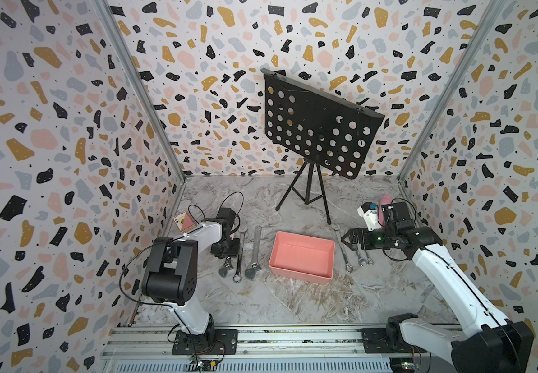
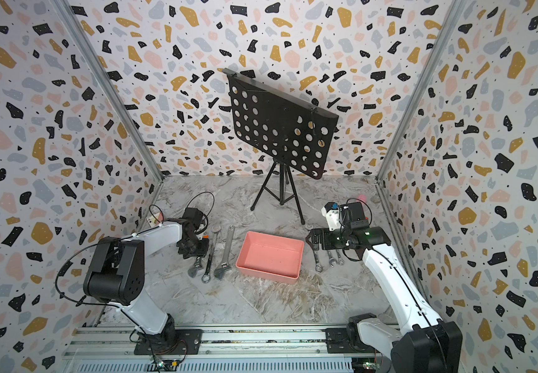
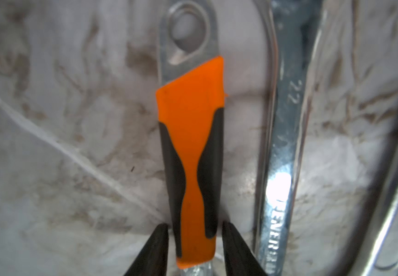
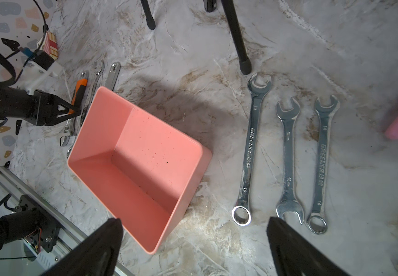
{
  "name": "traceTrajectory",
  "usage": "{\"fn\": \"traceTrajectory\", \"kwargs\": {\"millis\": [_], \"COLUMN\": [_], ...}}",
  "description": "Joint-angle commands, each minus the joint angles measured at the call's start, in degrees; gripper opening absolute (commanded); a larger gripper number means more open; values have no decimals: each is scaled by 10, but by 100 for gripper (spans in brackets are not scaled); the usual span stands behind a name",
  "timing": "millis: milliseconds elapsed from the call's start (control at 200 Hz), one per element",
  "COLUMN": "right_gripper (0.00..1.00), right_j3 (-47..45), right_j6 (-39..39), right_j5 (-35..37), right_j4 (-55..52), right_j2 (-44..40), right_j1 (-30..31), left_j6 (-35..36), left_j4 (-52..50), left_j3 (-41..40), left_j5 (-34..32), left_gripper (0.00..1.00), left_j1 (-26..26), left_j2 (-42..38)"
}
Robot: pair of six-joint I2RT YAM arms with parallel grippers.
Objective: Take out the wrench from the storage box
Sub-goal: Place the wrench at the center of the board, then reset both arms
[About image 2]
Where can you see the large silver combination wrench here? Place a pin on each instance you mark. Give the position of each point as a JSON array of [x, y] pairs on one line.
[[318, 265]]

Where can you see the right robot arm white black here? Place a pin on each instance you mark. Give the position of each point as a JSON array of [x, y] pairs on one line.
[[421, 341]]

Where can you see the small silver combination wrench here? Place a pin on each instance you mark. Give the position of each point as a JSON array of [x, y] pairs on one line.
[[340, 260]]

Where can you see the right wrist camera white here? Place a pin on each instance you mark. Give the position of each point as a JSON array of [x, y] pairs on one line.
[[331, 212]]

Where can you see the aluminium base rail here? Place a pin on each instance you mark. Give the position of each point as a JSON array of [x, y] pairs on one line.
[[227, 348]]

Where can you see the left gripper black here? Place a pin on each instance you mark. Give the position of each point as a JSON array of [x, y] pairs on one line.
[[202, 252]]

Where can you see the large silver adjustable wrench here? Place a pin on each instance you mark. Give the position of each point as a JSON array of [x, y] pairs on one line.
[[224, 265]]

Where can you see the orange handled adjustable wrench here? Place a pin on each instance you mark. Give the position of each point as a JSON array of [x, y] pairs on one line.
[[195, 268]]

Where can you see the black perforated music stand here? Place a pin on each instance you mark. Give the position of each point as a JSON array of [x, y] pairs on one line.
[[294, 133]]

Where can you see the pink plastic storage box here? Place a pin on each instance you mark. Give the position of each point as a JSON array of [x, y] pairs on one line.
[[272, 258]]

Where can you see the silver ring end combination wrench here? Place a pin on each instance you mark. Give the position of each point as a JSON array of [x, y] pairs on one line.
[[207, 274]]

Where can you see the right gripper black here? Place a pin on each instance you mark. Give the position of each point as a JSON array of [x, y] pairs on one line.
[[325, 234]]

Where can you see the small red yellow card box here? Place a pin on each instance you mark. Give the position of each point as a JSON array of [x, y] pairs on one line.
[[155, 219]]

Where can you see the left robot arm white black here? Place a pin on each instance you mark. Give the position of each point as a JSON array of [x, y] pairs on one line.
[[116, 274]]

